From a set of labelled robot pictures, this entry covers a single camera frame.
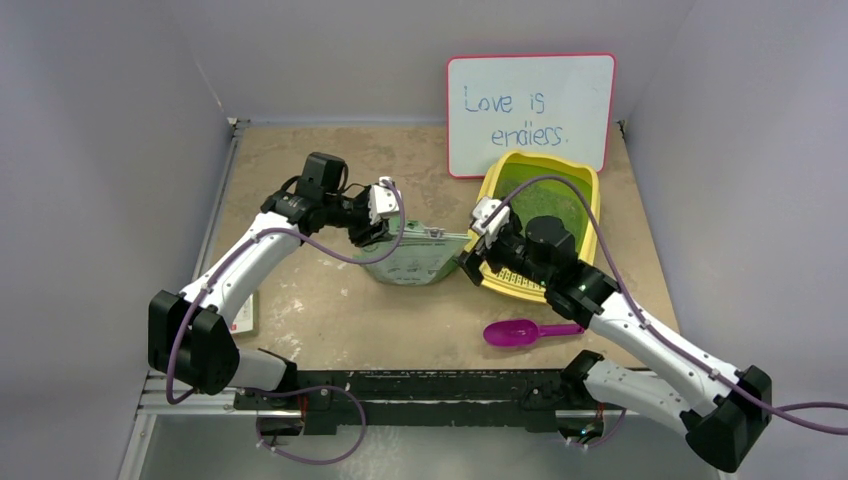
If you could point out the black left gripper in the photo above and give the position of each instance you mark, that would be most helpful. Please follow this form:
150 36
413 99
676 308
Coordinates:
368 233

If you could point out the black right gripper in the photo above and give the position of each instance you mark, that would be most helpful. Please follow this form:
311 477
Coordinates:
484 258

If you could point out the green cat litter granules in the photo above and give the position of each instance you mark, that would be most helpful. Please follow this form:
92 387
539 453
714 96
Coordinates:
551 198

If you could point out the green cat litter bag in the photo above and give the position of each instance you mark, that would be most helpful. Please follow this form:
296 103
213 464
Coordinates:
417 263

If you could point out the pink framed whiteboard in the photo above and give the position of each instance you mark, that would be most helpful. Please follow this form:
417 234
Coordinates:
559 104

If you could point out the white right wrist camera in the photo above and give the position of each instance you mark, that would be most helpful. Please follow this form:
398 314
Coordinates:
487 219

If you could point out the yellow sifting litter tray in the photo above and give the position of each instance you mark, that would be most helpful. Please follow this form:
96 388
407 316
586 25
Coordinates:
516 167

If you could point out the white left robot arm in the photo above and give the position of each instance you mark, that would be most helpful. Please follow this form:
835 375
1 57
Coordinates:
189 332

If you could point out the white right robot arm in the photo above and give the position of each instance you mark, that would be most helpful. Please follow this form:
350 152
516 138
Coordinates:
718 408

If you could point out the purple plastic litter scoop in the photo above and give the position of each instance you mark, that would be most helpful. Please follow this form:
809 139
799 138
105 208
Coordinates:
523 332

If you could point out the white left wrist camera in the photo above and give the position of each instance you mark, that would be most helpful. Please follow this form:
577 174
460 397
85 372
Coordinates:
383 203

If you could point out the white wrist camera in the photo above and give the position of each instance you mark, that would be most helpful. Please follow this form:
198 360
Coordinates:
487 219
383 203

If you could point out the small white red card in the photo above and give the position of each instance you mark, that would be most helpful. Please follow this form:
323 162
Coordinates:
247 317

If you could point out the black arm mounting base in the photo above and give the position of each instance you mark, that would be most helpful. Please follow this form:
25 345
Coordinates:
534 400

